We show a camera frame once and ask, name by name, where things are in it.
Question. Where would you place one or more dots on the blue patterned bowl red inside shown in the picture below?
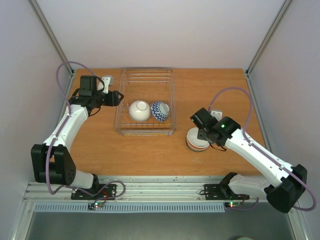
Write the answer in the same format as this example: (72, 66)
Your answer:
(160, 111)

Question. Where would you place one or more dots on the small circuit board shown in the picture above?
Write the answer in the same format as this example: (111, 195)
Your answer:
(233, 204)
(95, 205)

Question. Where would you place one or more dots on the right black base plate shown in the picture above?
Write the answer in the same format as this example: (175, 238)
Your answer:
(218, 192)

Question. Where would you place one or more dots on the plain white bowl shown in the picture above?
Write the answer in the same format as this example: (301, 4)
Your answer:
(140, 111)

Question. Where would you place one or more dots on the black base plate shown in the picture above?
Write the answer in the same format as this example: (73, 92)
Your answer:
(218, 192)
(98, 191)

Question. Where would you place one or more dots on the grey slotted cable duct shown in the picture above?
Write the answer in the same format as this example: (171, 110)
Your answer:
(129, 207)

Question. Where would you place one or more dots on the chrome wire dish rack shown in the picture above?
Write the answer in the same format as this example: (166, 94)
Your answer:
(149, 85)

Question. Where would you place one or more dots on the left small circuit board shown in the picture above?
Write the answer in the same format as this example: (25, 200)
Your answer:
(95, 205)

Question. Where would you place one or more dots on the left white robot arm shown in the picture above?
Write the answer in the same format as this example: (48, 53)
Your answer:
(51, 161)

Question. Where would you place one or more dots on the right small circuit board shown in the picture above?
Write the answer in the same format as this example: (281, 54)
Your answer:
(233, 204)

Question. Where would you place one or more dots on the aluminium front rail bed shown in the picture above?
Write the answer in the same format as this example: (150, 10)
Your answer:
(182, 189)

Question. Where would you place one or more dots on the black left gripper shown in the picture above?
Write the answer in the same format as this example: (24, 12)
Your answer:
(114, 100)

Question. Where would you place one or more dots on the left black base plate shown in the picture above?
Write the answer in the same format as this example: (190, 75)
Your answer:
(98, 191)

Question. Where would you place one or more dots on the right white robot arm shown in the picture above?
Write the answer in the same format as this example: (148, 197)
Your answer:
(282, 183)

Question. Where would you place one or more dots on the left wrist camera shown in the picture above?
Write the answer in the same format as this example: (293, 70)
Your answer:
(107, 81)

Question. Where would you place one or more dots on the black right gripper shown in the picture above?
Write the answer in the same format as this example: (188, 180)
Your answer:
(202, 122)

